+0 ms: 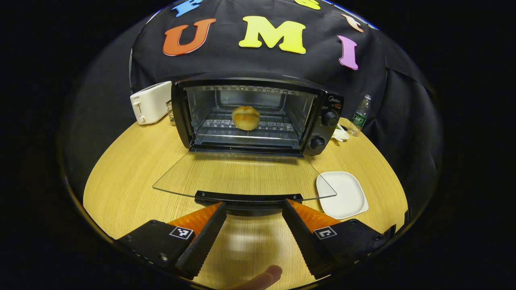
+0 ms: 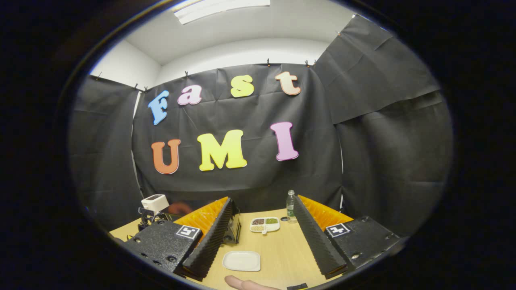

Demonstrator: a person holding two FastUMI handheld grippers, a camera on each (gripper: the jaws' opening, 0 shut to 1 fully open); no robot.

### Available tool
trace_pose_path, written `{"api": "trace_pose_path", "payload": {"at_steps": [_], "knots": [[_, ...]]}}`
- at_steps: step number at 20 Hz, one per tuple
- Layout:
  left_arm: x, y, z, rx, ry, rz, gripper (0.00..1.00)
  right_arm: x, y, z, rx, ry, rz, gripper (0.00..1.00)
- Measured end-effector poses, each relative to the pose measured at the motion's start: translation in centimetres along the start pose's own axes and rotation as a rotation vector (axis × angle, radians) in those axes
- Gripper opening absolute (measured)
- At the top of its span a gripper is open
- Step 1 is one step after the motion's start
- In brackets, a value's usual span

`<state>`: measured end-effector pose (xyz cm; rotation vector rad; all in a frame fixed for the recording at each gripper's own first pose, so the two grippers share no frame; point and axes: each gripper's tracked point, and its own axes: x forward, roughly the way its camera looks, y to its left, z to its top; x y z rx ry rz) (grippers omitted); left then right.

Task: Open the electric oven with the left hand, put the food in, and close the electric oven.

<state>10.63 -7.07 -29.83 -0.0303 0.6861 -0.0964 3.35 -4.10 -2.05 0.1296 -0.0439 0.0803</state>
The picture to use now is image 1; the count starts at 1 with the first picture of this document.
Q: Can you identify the black electric oven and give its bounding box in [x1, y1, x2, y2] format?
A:
[152, 77, 344, 217]

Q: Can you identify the white square plate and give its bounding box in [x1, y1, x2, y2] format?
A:
[316, 171, 369, 220]

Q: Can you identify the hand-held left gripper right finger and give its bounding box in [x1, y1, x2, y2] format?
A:
[281, 199, 397, 280]

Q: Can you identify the white toaster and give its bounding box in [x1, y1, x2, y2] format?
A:
[130, 81, 173, 125]

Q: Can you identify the round golden bread bun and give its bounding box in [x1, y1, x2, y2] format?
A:
[232, 106, 261, 131]

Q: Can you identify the clear plastic water bottle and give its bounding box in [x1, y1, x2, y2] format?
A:
[347, 95, 372, 137]

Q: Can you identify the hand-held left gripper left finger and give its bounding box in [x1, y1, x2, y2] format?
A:
[114, 201, 227, 279]

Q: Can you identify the black backdrop cloth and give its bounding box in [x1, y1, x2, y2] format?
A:
[60, 0, 444, 202]

